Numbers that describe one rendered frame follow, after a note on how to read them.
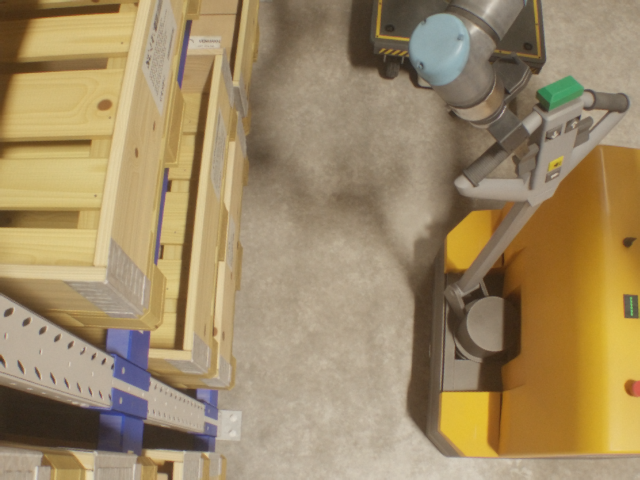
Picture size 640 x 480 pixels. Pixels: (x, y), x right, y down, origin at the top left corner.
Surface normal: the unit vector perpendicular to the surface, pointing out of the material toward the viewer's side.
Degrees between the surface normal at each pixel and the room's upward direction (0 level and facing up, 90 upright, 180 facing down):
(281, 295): 0
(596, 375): 45
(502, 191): 69
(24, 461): 90
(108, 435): 0
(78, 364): 90
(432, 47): 37
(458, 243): 22
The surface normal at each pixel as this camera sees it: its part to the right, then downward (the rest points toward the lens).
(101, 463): 1.00, 0.03
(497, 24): 0.40, 0.38
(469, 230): -0.37, -0.33
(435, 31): -0.60, -0.19
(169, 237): 0.00, -0.33
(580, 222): -0.93, -0.19
